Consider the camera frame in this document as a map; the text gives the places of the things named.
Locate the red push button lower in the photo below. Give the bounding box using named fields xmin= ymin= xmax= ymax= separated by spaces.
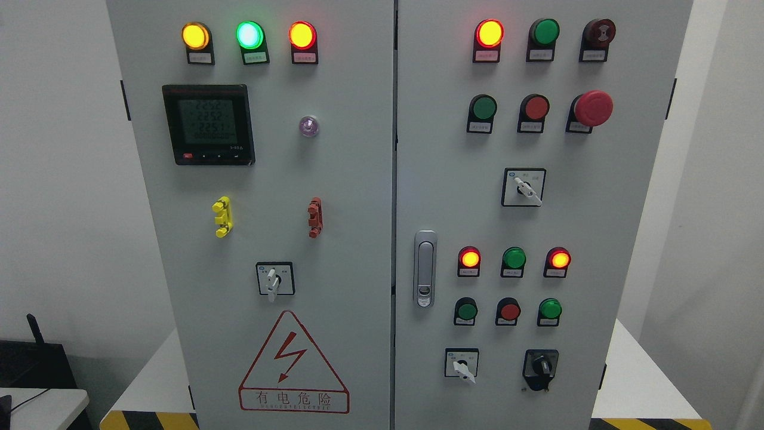
xmin=495 ymin=297 xmax=522 ymax=326

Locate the silver door handle lock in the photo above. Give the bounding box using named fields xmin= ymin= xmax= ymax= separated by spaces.
xmin=413 ymin=231 xmax=438 ymax=308

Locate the green lit indicator lamp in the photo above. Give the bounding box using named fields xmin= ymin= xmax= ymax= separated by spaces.
xmin=236 ymin=21 xmax=270 ymax=65

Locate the upper right rotary switch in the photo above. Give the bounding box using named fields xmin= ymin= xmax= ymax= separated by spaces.
xmin=501 ymin=168 xmax=546 ymax=207

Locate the grey left cabinet door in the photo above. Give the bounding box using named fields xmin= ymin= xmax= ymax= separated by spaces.
xmin=107 ymin=1 xmax=394 ymax=429

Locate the red triangle danger sticker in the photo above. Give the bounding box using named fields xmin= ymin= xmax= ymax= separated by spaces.
xmin=238 ymin=310 xmax=351 ymax=414

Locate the black knob selector switch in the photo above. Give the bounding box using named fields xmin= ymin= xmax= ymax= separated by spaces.
xmin=523 ymin=349 xmax=559 ymax=391

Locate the red push button upper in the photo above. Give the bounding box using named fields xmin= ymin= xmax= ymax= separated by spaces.
xmin=517 ymin=93 xmax=550 ymax=134

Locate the green lamp top right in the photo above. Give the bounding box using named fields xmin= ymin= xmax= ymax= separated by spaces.
xmin=526 ymin=17 xmax=561 ymax=62

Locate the door rotary switch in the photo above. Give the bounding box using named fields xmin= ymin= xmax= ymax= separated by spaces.
xmin=255 ymin=262 xmax=295 ymax=303

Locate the grey right cabinet door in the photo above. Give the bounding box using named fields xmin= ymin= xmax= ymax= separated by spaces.
xmin=394 ymin=1 xmax=692 ymax=429

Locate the red lit indicator lamp left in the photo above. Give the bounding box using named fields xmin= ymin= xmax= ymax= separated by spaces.
xmin=288 ymin=21 xmax=319 ymax=65

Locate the yellow plastic terminal clip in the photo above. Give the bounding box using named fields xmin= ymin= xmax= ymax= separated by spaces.
xmin=212 ymin=196 xmax=233 ymax=238

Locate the dark red buzzer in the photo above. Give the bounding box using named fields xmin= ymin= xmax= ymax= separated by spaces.
xmin=579 ymin=19 xmax=617 ymax=63

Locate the black digital power meter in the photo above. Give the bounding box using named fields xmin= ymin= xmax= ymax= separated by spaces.
xmin=162 ymin=84 xmax=255 ymax=165

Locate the black device with antenna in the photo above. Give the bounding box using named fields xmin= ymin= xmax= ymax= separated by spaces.
xmin=1 ymin=314 xmax=78 ymax=389

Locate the green push button lower left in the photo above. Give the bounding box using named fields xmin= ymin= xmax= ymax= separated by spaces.
xmin=453 ymin=297 xmax=479 ymax=326

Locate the green push button lower right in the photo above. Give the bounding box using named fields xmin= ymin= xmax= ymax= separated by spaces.
xmin=537 ymin=297 xmax=563 ymax=327

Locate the yellow indicator lamp top left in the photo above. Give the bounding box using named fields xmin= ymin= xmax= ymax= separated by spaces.
xmin=181 ymin=21 xmax=215 ymax=65

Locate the red lit lamp lower left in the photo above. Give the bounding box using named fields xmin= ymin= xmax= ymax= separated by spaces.
xmin=457 ymin=247 xmax=481 ymax=277

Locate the green push button upper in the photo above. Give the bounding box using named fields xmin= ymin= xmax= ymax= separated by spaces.
xmin=466 ymin=94 xmax=498 ymax=134

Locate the lower white rotary switch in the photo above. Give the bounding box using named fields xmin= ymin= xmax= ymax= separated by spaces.
xmin=444 ymin=348 xmax=479 ymax=384

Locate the grey cabinet door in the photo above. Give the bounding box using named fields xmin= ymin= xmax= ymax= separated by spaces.
xmin=394 ymin=1 xmax=692 ymax=429
xmin=107 ymin=1 xmax=394 ymax=429

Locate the red lit lamp top right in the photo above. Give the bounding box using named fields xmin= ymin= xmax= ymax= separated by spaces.
xmin=472 ymin=19 xmax=504 ymax=63

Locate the white side table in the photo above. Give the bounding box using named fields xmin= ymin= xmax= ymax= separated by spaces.
xmin=1 ymin=388 xmax=90 ymax=429

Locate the white platform with hazard stripes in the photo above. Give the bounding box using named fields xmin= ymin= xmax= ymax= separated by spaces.
xmin=99 ymin=321 xmax=710 ymax=429

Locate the red push button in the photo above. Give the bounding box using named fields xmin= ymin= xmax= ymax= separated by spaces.
xmin=495 ymin=297 xmax=522 ymax=326
xmin=517 ymin=93 xmax=550 ymax=134

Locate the red emergency stop button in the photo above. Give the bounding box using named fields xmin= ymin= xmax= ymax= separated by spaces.
xmin=565 ymin=90 xmax=614 ymax=134

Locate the small clear light bulb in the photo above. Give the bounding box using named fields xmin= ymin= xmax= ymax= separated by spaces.
xmin=298 ymin=115 xmax=320 ymax=138

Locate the red lit lamp lower right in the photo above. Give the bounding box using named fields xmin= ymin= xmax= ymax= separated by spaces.
xmin=543 ymin=247 xmax=571 ymax=278

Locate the green push button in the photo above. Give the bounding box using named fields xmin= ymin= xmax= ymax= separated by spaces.
xmin=466 ymin=94 xmax=498 ymax=134
xmin=537 ymin=297 xmax=563 ymax=327
xmin=453 ymin=297 xmax=479 ymax=326

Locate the green lamp lower middle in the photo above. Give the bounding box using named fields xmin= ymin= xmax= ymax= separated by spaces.
xmin=500 ymin=247 xmax=526 ymax=278

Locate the red plastic terminal clip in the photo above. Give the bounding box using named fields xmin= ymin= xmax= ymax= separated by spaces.
xmin=307 ymin=198 xmax=323 ymax=239

